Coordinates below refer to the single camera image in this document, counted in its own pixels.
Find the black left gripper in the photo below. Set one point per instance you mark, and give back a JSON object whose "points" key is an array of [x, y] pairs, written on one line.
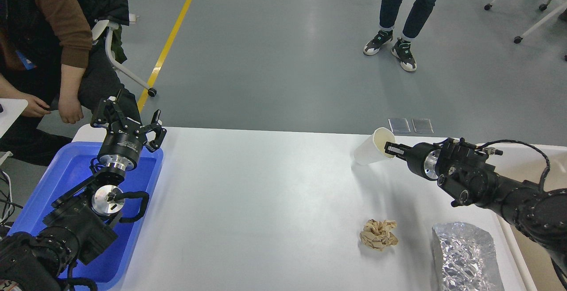
{"points": [[122, 146]]}

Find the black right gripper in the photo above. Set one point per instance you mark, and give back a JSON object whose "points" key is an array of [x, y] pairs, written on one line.
{"points": [[421, 159]]}

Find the white paper cup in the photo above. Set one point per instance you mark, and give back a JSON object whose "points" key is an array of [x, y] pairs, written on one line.
{"points": [[372, 149]]}

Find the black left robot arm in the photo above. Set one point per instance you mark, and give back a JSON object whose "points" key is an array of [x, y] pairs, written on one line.
{"points": [[80, 226]]}

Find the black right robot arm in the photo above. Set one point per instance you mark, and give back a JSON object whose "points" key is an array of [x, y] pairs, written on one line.
{"points": [[462, 171]]}

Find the left floor plate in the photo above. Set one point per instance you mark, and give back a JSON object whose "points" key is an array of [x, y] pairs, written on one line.
{"points": [[399, 125]]}

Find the floor plate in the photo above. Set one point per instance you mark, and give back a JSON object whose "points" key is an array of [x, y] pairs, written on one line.
{"points": [[399, 125], [423, 126]]}

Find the right floor plate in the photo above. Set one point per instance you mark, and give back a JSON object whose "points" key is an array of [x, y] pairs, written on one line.
{"points": [[423, 126]]}

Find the crumpled brown paper ball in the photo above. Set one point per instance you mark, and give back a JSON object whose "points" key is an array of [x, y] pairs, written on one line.
{"points": [[378, 234]]}

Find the white rolling chair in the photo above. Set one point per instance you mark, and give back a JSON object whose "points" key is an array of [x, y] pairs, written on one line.
{"points": [[109, 31]]}

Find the seated person brown sweater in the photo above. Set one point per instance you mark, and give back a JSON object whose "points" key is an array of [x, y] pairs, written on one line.
{"points": [[48, 52]]}

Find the white side table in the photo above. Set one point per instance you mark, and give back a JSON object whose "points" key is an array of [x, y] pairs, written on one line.
{"points": [[11, 109]]}

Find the beige plastic bin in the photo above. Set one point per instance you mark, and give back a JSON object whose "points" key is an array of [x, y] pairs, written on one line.
{"points": [[520, 163]]}

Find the silver foil bag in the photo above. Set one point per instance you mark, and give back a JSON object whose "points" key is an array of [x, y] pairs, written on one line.
{"points": [[465, 258]]}

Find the blue plastic bin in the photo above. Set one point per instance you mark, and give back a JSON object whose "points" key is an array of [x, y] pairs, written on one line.
{"points": [[70, 167]]}

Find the white rolling stand legs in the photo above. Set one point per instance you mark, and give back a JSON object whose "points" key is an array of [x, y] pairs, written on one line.
{"points": [[538, 12]]}

